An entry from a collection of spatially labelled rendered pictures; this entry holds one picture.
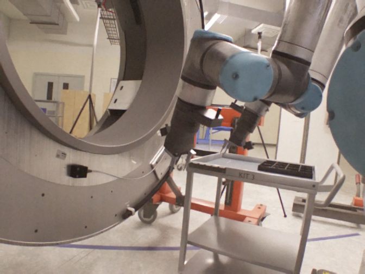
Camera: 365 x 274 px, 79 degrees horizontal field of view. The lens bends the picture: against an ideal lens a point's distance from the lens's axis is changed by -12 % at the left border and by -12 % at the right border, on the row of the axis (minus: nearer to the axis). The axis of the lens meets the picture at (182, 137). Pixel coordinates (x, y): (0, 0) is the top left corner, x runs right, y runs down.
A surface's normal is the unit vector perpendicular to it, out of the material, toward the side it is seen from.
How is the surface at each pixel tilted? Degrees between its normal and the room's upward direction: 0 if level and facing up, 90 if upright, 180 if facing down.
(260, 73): 115
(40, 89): 90
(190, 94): 107
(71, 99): 90
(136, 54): 96
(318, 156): 90
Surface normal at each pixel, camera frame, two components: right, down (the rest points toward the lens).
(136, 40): -0.49, 0.26
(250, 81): 0.33, 0.51
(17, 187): 0.87, 0.11
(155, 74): -0.44, -0.22
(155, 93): -0.38, -0.46
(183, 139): 0.64, 0.45
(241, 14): 0.18, 0.09
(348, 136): -0.87, 0.05
